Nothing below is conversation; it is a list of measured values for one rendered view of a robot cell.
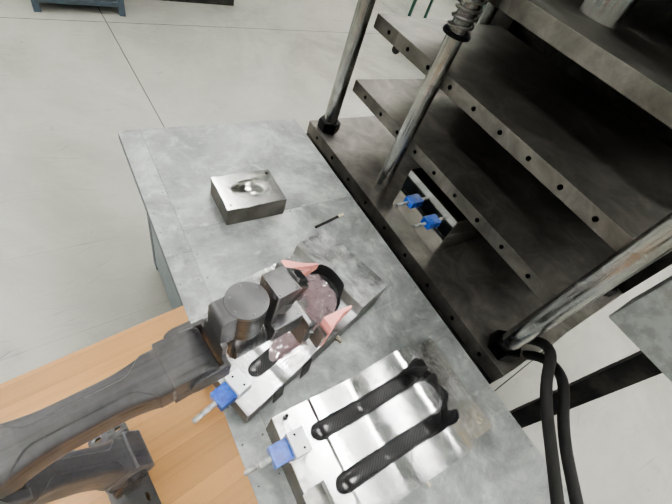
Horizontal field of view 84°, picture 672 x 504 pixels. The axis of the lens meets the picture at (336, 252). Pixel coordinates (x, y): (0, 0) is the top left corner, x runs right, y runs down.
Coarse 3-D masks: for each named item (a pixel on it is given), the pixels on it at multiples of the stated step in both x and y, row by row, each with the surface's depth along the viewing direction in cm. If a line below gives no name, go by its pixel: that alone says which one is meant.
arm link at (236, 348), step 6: (258, 336) 53; (264, 336) 54; (228, 342) 51; (234, 342) 50; (240, 342) 51; (246, 342) 52; (252, 342) 53; (258, 342) 53; (264, 342) 55; (228, 348) 52; (234, 348) 51; (240, 348) 51; (246, 348) 52; (252, 348) 53; (228, 354) 53; (234, 354) 52; (240, 354) 52
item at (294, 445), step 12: (288, 432) 74; (300, 432) 75; (276, 444) 74; (288, 444) 74; (300, 444) 74; (276, 456) 72; (288, 456) 73; (300, 456) 73; (252, 468) 71; (276, 468) 72
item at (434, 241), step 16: (416, 176) 136; (400, 192) 145; (416, 192) 138; (432, 192) 132; (400, 208) 147; (416, 208) 140; (432, 208) 133; (448, 208) 129; (448, 224) 129; (464, 224) 131; (432, 240) 137; (448, 240) 136; (464, 240) 145
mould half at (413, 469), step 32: (416, 352) 101; (352, 384) 88; (416, 384) 87; (448, 384) 98; (320, 416) 81; (384, 416) 84; (416, 416) 84; (480, 416) 95; (320, 448) 77; (352, 448) 79; (416, 448) 81; (448, 448) 80; (288, 480) 79; (320, 480) 73; (384, 480) 77; (416, 480) 78
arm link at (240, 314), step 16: (240, 288) 48; (256, 288) 48; (224, 304) 46; (240, 304) 46; (256, 304) 47; (208, 320) 48; (224, 320) 44; (240, 320) 45; (256, 320) 46; (208, 336) 51; (224, 336) 47; (240, 336) 49; (224, 352) 49; (224, 368) 49; (192, 384) 47; (208, 384) 50
